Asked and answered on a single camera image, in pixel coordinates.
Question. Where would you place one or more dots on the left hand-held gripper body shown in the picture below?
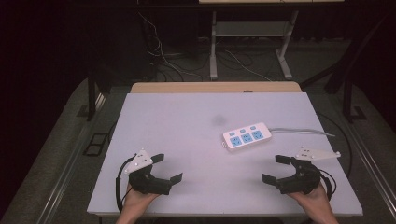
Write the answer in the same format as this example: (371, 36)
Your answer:
(146, 186)

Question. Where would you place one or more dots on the wooden table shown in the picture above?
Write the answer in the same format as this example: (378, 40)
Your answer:
(214, 87)

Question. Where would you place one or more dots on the white power strip blue sockets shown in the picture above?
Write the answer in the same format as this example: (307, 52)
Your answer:
(247, 137)

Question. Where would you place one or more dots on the white metal desk frame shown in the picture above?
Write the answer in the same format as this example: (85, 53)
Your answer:
(213, 46)

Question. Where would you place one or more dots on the black metal stand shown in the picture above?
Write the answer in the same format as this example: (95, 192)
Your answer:
(348, 99)
(91, 96)

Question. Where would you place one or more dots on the black rectangular floor frame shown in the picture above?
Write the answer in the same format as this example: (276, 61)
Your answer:
(96, 144)

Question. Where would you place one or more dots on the aluminium floor rail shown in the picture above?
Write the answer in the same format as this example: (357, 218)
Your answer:
(370, 161)
(67, 174)

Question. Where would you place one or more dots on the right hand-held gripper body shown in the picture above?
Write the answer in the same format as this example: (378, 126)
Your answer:
(303, 180)

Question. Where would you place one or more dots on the person's right hand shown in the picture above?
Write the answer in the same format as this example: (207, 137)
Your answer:
(314, 202)

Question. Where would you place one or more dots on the person's left hand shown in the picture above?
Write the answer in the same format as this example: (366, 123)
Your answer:
(137, 202)

